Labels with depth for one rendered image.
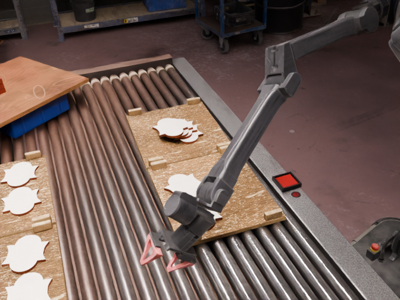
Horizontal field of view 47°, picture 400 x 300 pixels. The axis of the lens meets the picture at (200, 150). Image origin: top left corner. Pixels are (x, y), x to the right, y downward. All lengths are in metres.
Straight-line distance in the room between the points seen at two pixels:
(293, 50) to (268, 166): 0.56
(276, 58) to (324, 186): 1.93
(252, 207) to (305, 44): 0.54
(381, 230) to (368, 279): 1.18
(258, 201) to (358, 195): 1.64
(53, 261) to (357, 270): 0.87
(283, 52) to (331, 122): 2.58
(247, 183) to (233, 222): 0.20
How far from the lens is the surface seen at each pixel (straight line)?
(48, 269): 1.43
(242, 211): 1.51
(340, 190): 3.14
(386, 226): 2.59
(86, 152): 1.88
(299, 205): 1.58
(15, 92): 2.19
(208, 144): 1.81
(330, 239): 1.48
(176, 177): 1.63
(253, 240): 1.44
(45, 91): 2.14
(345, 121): 3.88
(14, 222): 1.61
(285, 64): 1.29
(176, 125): 1.85
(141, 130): 1.94
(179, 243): 1.17
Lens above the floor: 1.94
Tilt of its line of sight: 34 degrees down
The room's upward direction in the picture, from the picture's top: 3 degrees counter-clockwise
